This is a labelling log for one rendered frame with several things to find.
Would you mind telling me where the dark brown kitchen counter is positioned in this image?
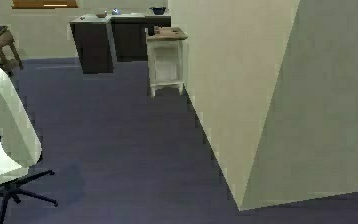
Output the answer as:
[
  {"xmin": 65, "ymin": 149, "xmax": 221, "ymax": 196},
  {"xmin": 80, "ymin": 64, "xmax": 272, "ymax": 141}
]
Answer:
[{"xmin": 110, "ymin": 12, "xmax": 172, "ymax": 63}]

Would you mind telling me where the dark brown kitchen island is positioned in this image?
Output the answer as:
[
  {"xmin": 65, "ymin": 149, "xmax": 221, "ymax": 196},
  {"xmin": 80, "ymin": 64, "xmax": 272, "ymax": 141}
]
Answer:
[{"xmin": 69, "ymin": 13, "xmax": 118, "ymax": 75}]

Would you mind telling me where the white wooden side cabinet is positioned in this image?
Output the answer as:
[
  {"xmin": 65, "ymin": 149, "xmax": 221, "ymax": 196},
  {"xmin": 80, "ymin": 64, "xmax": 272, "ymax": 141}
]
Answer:
[{"xmin": 145, "ymin": 26, "xmax": 189, "ymax": 98}]

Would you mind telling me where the dark blue bowl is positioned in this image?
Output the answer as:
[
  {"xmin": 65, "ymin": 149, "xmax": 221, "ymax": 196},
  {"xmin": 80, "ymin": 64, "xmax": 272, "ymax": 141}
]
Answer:
[{"xmin": 149, "ymin": 6, "xmax": 167, "ymax": 16}]

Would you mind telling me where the white office swivel chair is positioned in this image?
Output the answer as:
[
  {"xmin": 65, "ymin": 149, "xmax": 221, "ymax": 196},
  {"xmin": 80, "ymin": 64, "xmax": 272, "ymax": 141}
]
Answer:
[{"xmin": 0, "ymin": 66, "xmax": 59, "ymax": 224}]

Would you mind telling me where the brown wooden side table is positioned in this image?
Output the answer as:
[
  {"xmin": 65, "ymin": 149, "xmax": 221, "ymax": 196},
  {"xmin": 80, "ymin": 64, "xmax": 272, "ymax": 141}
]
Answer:
[{"xmin": 0, "ymin": 25, "xmax": 25, "ymax": 73}]

